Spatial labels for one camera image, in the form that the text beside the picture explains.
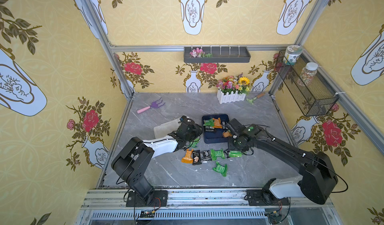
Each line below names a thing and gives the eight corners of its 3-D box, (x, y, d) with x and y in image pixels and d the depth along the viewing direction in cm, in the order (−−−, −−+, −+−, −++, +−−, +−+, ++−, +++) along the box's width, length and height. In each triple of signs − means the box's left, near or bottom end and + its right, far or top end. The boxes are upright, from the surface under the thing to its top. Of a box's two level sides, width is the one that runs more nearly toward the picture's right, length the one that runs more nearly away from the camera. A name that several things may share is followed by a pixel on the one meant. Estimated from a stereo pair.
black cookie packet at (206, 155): (200, 160, 88) (201, 159, 87) (200, 151, 92) (200, 150, 90) (211, 160, 88) (211, 159, 87) (210, 151, 92) (211, 150, 90)
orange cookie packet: (181, 163, 88) (181, 161, 86) (182, 150, 93) (181, 148, 91) (193, 163, 88) (193, 161, 86) (193, 150, 93) (193, 148, 91)
